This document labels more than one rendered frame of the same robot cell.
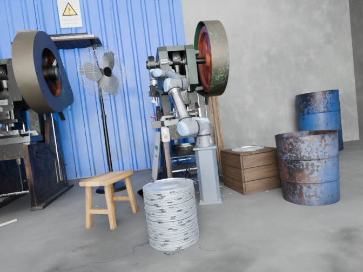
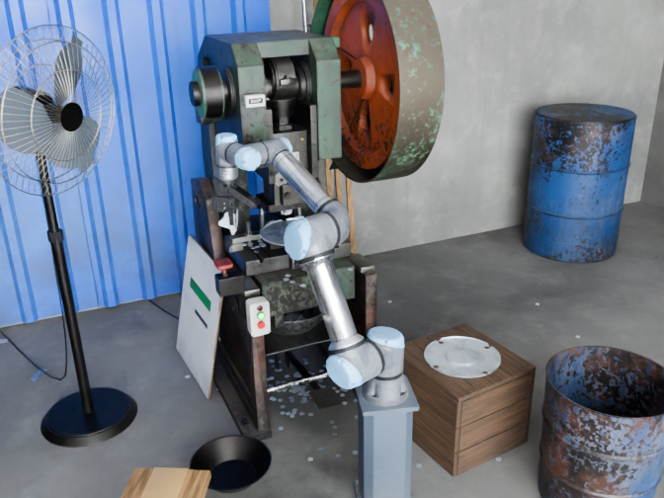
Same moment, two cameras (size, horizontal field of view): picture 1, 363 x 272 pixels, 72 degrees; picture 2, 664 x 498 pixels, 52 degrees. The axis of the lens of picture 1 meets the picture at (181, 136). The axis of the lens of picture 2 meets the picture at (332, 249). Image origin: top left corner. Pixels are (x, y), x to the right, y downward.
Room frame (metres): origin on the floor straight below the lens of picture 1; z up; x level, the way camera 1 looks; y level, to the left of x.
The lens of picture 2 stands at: (0.24, 0.48, 1.77)
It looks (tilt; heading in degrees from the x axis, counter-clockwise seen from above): 23 degrees down; 345
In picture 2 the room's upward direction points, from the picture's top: 1 degrees counter-clockwise
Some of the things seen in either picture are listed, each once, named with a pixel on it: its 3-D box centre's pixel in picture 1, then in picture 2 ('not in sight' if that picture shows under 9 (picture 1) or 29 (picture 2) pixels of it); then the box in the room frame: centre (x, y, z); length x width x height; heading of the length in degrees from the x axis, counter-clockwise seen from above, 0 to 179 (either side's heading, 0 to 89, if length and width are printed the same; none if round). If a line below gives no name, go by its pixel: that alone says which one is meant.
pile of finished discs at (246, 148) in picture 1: (247, 148); (461, 356); (2.29, -0.59, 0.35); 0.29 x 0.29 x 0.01
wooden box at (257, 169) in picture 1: (249, 167); (459, 394); (2.29, -0.59, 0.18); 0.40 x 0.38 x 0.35; 15
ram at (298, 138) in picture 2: (179, 88); (287, 163); (2.78, -0.04, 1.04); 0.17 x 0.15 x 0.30; 8
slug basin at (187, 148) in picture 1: (186, 148); (290, 312); (2.82, -0.04, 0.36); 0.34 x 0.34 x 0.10
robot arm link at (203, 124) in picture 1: (201, 126); (383, 350); (2.02, -0.17, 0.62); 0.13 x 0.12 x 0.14; 115
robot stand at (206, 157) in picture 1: (208, 173); (384, 448); (2.02, -0.18, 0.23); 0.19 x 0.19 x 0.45; 82
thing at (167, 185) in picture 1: (168, 184); not in sight; (1.41, 0.11, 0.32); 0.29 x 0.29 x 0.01
